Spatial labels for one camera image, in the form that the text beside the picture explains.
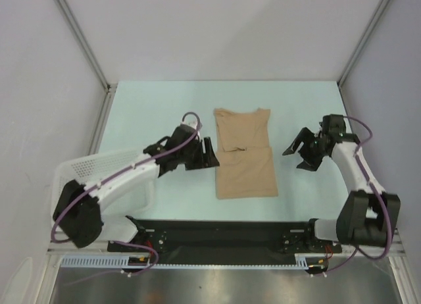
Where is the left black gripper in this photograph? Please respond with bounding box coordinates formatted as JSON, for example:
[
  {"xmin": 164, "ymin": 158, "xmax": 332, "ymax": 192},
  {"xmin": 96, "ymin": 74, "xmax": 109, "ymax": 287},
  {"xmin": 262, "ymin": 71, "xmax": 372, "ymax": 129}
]
[{"xmin": 178, "ymin": 136, "xmax": 218, "ymax": 170}]

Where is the beige t shirt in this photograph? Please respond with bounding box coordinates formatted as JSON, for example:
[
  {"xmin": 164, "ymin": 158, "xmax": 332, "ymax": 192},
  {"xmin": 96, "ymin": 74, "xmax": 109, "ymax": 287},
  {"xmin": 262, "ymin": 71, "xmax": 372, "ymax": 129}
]
[{"xmin": 214, "ymin": 109, "xmax": 278, "ymax": 199}]

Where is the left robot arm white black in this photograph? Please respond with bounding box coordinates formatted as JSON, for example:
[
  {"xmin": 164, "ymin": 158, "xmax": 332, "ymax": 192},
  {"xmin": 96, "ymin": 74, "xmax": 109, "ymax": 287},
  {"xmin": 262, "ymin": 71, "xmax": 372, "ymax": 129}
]
[{"xmin": 50, "ymin": 123, "xmax": 220, "ymax": 251}]

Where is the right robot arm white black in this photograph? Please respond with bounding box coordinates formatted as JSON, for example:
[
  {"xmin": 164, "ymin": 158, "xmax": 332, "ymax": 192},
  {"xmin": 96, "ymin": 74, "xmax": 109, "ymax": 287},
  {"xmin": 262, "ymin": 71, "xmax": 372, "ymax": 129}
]
[{"xmin": 283, "ymin": 114, "xmax": 401, "ymax": 252}]

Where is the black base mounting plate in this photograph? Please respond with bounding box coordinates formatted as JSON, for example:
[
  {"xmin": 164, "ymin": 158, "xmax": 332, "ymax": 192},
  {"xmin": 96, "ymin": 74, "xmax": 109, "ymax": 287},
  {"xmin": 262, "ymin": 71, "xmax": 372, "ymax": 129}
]
[{"xmin": 105, "ymin": 218, "xmax": 384, "ymax": 257}]

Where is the white perforated plastic basket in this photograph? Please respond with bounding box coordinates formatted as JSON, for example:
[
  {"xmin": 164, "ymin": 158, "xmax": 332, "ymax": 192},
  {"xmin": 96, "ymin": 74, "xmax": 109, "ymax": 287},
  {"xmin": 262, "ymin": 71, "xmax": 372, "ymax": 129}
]
[{"xmin": 51, "ymin": 149, "xmax": 159, "ymax": 215}]

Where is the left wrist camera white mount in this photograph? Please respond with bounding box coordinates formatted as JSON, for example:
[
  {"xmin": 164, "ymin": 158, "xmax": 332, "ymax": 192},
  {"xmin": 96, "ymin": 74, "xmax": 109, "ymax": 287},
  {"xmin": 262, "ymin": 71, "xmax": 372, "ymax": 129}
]
[{"xmin": 181, "ymin": 119, "xmax": 202, "ymax": 131}]

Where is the slotted cable duct rail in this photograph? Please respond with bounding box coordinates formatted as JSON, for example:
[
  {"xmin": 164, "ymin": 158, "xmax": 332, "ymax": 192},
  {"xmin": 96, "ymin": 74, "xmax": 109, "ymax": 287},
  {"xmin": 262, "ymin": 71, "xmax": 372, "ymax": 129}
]
[{"xmin": 60, "ymin": 254, "xmax": 327, "ymax": 271}]

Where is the aluminium front rail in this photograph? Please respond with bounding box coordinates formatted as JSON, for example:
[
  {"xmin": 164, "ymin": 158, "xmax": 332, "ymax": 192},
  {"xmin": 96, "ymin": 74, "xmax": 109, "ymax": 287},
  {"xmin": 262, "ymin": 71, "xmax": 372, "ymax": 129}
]
[{"xmin": 45, "ymin": 227, "xmax": 407, "ymax": 255}]

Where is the right aluminium frame post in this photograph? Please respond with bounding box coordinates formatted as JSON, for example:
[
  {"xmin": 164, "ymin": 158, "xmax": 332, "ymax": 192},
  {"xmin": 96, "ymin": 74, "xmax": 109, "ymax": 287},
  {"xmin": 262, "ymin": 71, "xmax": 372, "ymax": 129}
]
[{"xmin": 337, "ymin": 0, "xmax": 392, "ymax": 90}]

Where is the aluminium frame post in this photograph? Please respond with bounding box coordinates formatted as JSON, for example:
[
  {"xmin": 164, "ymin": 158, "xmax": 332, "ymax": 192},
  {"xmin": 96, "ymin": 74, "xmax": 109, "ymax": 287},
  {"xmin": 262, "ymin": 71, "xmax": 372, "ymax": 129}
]
[
  {"xmin": 337, "ymin": 0, "xmax": 392, "ymax": 90},
  {"xmin": 53, "ymin": 0, "xmax": 113, "ymax": 92}
]

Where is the left aluminium frame post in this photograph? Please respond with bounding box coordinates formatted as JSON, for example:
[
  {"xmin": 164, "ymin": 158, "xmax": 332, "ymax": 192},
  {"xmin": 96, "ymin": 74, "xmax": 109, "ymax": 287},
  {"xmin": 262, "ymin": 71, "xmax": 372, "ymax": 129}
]
[{"xmin": 53, "ymin": 0, "xmax": 113, "ymax": 92}]

